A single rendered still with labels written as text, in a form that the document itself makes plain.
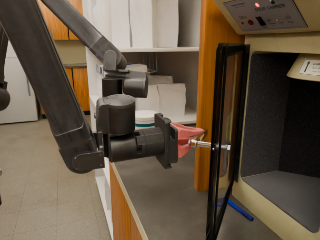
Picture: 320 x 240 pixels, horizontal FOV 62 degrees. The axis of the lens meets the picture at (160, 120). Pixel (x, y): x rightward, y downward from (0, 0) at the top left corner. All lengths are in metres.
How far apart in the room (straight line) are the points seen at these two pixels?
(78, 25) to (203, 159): 0.53
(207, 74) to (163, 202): 0.39
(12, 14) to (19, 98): 4.89
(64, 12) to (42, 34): 0.43
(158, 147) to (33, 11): 0.30
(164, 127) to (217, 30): 0.36
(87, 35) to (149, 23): 0.87
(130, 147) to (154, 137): 0.05
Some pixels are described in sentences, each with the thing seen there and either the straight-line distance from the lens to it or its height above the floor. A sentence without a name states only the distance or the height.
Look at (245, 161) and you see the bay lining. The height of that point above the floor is 1.07.
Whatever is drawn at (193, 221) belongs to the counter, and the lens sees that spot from 0.76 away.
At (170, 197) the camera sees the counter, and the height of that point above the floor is 0.94.
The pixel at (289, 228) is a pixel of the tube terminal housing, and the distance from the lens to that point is 0.72.
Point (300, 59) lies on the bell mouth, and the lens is 0.67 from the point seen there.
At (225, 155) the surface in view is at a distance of 0.52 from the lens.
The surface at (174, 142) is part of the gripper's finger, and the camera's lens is 0.52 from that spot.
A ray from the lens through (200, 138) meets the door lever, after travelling 0.55.
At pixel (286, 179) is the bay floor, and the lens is 0.86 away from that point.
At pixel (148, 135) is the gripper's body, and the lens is 0.52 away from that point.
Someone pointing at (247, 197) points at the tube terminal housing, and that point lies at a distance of 0.82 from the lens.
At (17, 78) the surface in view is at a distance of 5.26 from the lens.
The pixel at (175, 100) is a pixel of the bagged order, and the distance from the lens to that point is 1.75.
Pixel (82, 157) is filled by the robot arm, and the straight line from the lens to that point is 0.49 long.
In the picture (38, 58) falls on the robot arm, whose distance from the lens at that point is 0.44.
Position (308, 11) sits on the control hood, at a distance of 0.55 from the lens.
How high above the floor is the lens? 1.39
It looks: 16 degrees down
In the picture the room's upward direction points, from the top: straight up
